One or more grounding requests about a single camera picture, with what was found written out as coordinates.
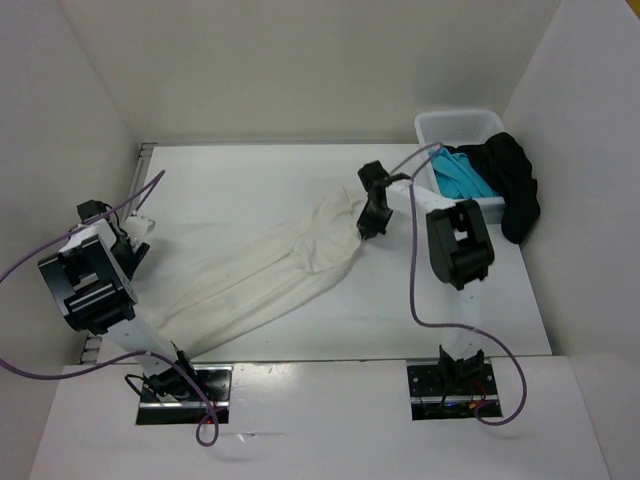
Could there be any white t shirt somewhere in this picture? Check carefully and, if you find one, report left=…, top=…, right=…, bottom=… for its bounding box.
left=137, top=187, right=366, bottom=357

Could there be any black t shirt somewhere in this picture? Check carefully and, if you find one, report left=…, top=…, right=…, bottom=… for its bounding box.
left=445, top=132, right=541, bottom=244

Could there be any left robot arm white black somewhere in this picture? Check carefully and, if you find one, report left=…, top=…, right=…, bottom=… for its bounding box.
left=38, top=200, right=200, bottom=401

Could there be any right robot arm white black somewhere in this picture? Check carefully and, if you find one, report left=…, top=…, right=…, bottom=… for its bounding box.
left=357, top=161, right=495, bottom=393

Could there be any cyan t shirt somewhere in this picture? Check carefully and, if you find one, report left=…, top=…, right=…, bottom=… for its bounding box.
left=431, top=147, right=499, bottom=199

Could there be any white plastic basket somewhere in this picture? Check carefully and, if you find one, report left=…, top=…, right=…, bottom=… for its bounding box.
left=414, top=109, right=505, bottom=224

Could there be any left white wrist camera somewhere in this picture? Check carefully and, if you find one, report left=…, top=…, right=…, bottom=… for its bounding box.
left=122, top=211, right=156, bottom=245

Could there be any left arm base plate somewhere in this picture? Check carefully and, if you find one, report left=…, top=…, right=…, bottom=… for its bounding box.
left=125, top=364, right=233, bottom=426

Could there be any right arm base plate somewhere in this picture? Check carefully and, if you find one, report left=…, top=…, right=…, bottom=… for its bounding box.
left=406, top=362, right=502, bottom=421

